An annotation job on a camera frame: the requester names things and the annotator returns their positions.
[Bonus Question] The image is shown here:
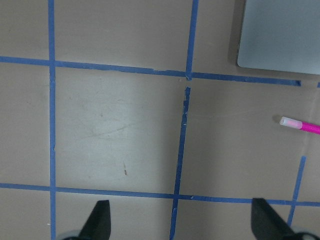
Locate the grey closed laptop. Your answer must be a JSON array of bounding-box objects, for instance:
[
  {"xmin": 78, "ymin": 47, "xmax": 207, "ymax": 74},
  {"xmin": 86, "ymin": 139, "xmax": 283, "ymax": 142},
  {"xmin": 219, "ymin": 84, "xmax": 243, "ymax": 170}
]
[{"xmin": 237, "ymin": 0, "xmax": 320, "ymax": 75}]

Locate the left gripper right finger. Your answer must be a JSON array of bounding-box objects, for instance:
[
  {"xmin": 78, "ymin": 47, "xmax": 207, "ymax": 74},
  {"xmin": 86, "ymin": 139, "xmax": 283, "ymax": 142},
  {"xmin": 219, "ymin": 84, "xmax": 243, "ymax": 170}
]
[{"xmin": 250, "ymin": 198, "xmax": 320, "ymax": 240}]

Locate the pink marker pen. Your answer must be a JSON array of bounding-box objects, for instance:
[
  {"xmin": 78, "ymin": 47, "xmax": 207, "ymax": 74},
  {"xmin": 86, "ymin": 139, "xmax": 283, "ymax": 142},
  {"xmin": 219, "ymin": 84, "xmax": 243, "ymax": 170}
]
[{"xmin": 279, "ymin": 116, "xmax": 320, "ymax": 135}]

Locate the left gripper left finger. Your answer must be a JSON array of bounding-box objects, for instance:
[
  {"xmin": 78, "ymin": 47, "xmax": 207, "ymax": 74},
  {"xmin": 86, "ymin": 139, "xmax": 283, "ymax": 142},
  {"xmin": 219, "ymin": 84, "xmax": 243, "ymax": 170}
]
[{"xmin": 76, "ymin": 200, "xmax": 111, "ymax": 240}]

